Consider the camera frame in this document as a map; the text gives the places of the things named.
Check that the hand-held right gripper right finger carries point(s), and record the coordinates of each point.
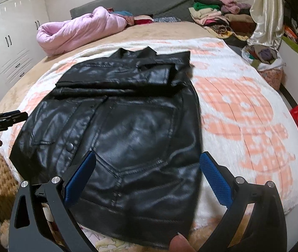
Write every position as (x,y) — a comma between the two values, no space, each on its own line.
(214,178)

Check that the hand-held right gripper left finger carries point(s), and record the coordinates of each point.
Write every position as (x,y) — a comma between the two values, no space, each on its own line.
(82,173)

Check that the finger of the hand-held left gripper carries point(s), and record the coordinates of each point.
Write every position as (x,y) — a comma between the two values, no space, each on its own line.
(19,117)
(8,114)

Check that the black leather jacket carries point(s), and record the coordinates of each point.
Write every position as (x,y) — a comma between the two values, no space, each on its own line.
(128,136)

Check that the floral basket of clothes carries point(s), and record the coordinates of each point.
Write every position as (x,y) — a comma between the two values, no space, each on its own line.
(269,77)

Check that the teal and red clothes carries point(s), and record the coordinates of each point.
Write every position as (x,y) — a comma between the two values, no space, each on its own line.
(128,17)

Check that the pile of folded clothes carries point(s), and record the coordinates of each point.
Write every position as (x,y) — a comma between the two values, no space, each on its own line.
(212,18)

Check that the person's right hand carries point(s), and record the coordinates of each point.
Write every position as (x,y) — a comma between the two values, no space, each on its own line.
(181,244)

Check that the white orange bear-print blanket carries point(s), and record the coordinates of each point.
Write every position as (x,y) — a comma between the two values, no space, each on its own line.
(243,115)

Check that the white wardrobe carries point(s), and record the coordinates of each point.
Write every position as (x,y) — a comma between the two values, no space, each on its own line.
(15,36)

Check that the pink quilt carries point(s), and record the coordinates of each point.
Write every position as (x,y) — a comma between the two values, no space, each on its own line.
(75,31)

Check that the tan bed sheet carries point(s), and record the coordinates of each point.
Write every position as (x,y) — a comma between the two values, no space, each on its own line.
(170,30)

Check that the blue patterned cloth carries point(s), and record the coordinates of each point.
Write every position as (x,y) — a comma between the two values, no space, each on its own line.
(166,19)

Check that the grey quilted headboard cover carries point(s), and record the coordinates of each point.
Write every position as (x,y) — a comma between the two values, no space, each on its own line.
(143,4)

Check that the cream satin curtain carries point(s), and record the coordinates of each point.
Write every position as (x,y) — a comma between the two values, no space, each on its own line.
(267,13)

